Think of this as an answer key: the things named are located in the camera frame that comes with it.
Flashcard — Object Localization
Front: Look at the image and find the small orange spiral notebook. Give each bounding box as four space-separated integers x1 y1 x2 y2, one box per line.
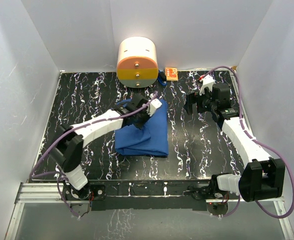
164 67 179 82

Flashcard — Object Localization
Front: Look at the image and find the round three-drawer storage box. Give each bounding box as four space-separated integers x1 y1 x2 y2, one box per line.
116 36 159 88

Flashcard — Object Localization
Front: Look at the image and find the blue surgical cloth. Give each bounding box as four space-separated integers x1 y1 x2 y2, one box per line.
115 99 169 157

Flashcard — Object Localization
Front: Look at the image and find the blue black clip tool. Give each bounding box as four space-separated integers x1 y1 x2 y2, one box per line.
157 71 167 86

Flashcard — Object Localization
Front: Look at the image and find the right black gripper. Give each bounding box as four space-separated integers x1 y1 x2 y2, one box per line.
184 85 217 116

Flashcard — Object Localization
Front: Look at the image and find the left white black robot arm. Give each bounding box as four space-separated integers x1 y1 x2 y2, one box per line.
49 94 162 200

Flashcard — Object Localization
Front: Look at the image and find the aluminium frame rail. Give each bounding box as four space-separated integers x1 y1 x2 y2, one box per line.
5 183 294 240

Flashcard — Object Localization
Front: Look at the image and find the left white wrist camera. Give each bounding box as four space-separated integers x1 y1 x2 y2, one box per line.
147 98 162 117

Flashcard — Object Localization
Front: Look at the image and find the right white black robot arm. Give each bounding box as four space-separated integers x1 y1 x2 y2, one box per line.
184 82 286 202

